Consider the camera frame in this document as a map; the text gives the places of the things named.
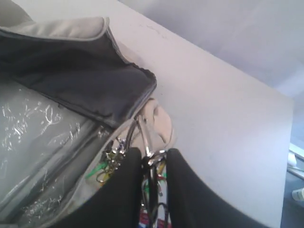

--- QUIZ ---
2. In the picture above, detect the beige fabric duffel bag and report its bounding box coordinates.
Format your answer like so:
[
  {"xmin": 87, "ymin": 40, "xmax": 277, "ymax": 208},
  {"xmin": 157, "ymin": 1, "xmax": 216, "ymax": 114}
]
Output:
[{"xmin": 0, "ymin": 16, "xmax": 178, "ymax": 228}]

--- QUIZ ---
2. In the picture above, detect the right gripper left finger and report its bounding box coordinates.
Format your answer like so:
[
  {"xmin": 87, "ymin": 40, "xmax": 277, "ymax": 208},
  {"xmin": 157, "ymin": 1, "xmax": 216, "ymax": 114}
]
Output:
[{"xmin": 57, "ymin": 148, "xmax": 143, "ymax": 228}]

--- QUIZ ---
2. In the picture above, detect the white backdrop curtain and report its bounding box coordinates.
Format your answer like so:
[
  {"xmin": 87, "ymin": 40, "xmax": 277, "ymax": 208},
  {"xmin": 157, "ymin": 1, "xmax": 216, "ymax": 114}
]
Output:
[{"xmin": 124, "ymin": 0, "xmax": 304, "ymax": 98}]

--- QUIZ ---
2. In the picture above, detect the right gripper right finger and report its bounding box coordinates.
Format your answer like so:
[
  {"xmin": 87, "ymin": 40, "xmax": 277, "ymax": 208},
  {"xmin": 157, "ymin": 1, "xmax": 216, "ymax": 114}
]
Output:
[{"xmin": 166, "ymin": 148, "xmax": 282, "ymax": 228}]

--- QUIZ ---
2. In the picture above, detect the bunch of colourful key tags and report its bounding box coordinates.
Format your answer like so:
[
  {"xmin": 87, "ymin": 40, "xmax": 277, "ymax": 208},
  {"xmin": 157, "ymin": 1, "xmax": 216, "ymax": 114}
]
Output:
[{"xmin": 91, "ymin": 114, "xmax": 174, "ymax": 228}]

